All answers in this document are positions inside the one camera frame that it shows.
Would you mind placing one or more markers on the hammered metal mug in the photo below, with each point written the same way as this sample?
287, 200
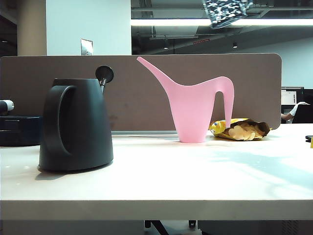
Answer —
225, 12

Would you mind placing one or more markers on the brown desk divider panel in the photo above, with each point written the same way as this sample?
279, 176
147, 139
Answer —
137, 102

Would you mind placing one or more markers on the pink plastic watering can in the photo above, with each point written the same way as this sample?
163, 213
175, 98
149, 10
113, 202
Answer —
190, 105

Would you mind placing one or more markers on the black watering can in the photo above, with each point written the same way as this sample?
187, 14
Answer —
83, 127

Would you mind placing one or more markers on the yellow open chip bag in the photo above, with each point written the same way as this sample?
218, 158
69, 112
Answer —
244, 132

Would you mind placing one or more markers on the long ceiling light strip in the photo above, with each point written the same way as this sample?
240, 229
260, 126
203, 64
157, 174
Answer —
171, 22

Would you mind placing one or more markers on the black table caster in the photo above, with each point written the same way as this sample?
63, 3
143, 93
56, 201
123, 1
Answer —
192, 223

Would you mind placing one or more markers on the background computer monitor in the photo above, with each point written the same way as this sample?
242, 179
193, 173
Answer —
288, 96

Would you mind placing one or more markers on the person in white shirt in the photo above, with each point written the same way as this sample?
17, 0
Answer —
294, 110

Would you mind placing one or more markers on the black office chair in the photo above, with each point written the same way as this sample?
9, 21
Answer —
304, 115

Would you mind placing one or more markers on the white and black cylinder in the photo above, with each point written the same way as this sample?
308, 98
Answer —
7, 105

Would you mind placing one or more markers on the small black flat object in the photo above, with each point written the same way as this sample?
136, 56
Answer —
309, 138

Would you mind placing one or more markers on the silver desk rail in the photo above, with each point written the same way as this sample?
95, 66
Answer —
146, 135

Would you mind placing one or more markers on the silver wall plate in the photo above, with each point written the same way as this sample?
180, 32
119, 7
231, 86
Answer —
86, 47

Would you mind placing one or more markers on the black table frame leg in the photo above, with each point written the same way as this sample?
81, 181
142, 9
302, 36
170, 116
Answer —
156, 227

